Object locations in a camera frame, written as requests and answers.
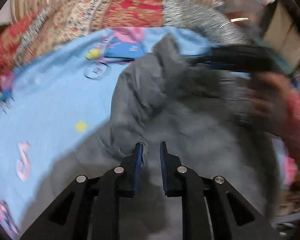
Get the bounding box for grey puffer jacket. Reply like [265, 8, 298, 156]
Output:
[21, 36, 280, 239]

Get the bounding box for person's right hand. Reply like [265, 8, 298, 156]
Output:
[250, 72, 293, 138]

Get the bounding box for stacked storage boxes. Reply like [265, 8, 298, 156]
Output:
[215, 0, 267, 38]

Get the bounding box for blue Peppa Pig bedsheet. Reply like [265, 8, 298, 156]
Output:
[0, 26, 300, 238]

